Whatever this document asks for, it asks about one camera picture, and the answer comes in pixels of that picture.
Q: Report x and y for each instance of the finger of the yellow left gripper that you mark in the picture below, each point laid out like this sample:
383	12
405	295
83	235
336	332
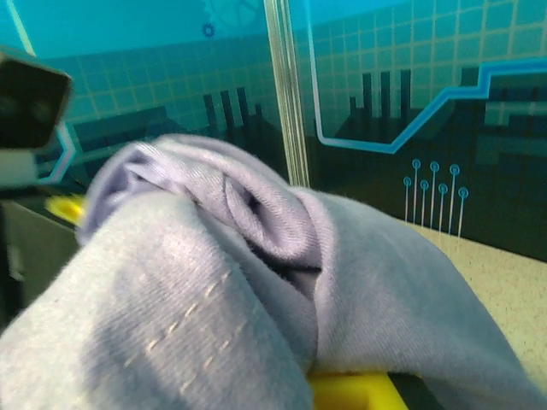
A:
66	207

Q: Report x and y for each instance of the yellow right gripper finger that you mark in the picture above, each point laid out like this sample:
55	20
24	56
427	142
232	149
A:
354	393

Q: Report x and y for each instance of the purple t-shirt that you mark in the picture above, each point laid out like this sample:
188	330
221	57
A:
213	277

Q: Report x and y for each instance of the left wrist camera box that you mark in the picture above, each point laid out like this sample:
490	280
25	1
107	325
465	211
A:
25	107

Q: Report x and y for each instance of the aluminium frame post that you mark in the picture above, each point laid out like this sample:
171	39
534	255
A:
286	85

